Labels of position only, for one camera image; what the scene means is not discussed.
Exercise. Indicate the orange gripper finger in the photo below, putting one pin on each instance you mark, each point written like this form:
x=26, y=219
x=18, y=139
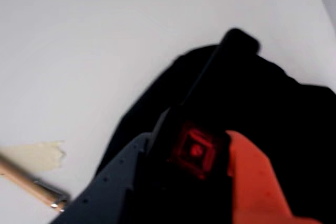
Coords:
x=252, y=182

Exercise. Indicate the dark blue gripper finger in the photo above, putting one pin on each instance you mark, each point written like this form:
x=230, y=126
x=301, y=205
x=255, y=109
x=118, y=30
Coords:
x=110, y=190

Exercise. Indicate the black bike light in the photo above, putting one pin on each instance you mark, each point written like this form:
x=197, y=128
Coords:
x=194, y=150

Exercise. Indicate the black fabric bag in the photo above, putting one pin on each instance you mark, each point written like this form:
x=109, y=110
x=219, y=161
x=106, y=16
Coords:
x=288, y=116

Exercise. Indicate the wide torn masking tape piece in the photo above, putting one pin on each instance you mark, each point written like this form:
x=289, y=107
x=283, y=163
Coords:
x=39, y=155

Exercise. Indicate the wooden ballpoint pen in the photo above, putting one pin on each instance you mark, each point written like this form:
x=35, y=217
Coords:
x=23, y=179

